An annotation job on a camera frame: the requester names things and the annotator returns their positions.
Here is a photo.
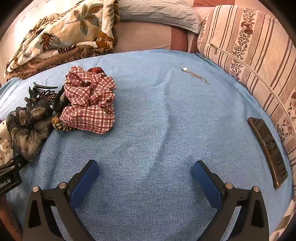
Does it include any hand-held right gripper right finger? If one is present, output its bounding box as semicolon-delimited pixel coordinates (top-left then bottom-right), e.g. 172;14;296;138
193;160;270;241

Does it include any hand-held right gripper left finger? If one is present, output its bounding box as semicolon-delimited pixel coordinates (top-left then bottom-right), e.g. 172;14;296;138
22;159;99;241

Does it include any red plaid scrunchie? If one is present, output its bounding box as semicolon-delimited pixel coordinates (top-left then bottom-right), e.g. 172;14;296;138
60;66;117;135

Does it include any white dotted scrunchie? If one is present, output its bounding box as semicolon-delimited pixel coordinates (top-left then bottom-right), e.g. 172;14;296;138
0;119;15;166

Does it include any dark sheer beaded scrunchie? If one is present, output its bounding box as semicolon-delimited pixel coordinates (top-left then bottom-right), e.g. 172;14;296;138
6;102;55;163

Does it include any leopard print scrunchie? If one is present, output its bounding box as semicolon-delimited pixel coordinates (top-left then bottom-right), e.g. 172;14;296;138
51;116;75;132

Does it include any dark brown hair clip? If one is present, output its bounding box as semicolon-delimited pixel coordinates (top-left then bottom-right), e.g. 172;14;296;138
247;117;288;189

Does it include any light blue towel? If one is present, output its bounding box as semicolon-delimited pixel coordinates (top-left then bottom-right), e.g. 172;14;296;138
0;49;292;241

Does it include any black hair claw clip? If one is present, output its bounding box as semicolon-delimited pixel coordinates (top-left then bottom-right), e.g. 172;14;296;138
24;82;59;105

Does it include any dark red dotted scrunchie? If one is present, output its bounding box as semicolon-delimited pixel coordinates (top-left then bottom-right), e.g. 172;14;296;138
87;67;107;76

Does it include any brown quilted blanket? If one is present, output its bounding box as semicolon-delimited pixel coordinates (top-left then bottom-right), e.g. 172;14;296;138
5;43;115;80

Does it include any striped floral pillow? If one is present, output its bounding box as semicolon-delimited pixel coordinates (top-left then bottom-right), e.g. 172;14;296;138
196;5;296;167

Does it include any pink brown bed sheet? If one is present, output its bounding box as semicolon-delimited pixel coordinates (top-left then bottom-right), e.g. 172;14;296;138
112;0;234;54

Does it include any cream floral leaf blanket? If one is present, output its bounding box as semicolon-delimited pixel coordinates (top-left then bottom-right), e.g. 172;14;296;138
4;0;121;72

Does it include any grey-blue textured pillow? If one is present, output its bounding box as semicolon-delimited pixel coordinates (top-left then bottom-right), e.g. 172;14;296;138
118;0;201;34

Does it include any silver pendant necklace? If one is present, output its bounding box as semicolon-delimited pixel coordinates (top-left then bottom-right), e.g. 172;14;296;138
181;67;211;85

